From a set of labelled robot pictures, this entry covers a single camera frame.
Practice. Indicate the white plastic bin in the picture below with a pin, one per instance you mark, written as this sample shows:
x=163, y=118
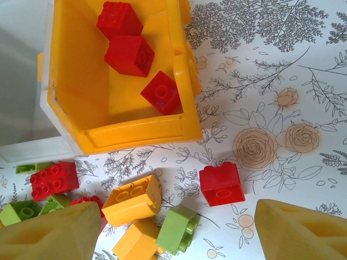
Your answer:
x=21, y=81

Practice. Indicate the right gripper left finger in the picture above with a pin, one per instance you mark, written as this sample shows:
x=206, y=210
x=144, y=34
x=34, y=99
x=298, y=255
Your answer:
x=40, y=238

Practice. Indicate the floral table cover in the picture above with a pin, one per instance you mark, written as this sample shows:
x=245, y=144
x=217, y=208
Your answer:
x=271, y=81

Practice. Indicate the green lego brick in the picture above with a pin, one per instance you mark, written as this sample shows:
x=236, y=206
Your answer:
x=16, y=214
x=176, y=227
x=54, y=203
x=24, y=168

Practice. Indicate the yellow-orange plastic bin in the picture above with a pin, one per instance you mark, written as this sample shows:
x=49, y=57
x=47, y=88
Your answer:
x=81, y=81

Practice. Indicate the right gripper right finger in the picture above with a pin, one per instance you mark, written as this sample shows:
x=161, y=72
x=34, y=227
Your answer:
x=303, y=235

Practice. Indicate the long orange lego brick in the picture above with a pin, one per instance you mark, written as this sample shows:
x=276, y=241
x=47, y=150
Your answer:
x=130, y=208

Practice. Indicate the red six-stud lego brick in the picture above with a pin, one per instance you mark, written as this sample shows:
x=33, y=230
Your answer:
x=54, y=181

